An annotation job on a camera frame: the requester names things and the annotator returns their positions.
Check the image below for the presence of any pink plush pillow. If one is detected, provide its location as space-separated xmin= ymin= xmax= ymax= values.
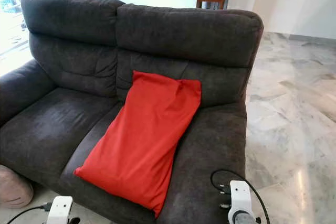
xmin=0 ymin=165 xmax=35 ymax=209

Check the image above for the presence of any red pillow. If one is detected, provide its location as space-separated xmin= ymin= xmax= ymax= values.
xmin=74 ymin=70 xmax=202 ymax=218

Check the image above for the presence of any dark grey fabric sofa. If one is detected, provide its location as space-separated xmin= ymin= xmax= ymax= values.
xmin=0 ymin=0 xmax=264 ymax=224

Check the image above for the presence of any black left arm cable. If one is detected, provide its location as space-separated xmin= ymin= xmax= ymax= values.
xmin=8 ymin=203 xmax=52 ymax=224

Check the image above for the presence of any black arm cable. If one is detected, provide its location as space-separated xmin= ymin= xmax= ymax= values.
xmin=210 ymin=169 xmax=271 ymax=224
xmin=8 ymin=203 xmax=52 ymax=224

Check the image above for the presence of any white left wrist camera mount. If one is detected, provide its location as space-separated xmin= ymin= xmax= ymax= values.
xmin=46 ymin=196 xmax=74 ymax=224

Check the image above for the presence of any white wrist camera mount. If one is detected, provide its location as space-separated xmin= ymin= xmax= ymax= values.
xmin=228 ymin=180 xmax=255 ymax=224
xmin=46 ymin=196 xmax=74 ymax=224

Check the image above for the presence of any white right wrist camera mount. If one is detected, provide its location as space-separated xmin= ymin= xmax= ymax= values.
xmin=228 ymin=180 xmax=255 ymax=224

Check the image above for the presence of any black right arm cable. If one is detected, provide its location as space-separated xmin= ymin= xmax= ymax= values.
xmin=210 ymin=169 xmax=271 ymax=224

